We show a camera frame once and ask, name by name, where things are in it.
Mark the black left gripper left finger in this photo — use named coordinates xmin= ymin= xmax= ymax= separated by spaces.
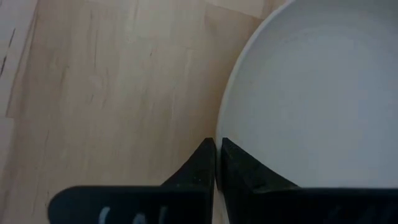
xmin=48 ymin=138 xmax=216 ymax=224

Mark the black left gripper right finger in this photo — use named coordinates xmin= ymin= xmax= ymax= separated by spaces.
xmin=221 ymin=138 xmax=398 ymax=224

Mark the beige plastic plate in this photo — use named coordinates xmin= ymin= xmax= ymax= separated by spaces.
xmin=214 ymin=0 xmax=398 ymax=224

